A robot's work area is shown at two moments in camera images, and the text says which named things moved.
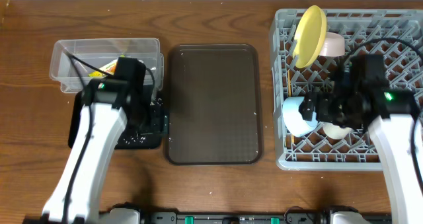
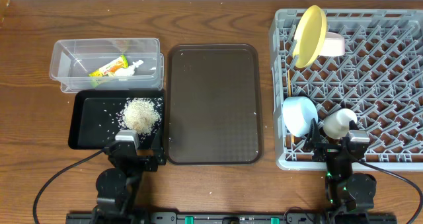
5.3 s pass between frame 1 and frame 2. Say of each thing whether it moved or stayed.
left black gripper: moved
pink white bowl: stayed
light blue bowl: stayed
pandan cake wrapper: stayed
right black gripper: moved
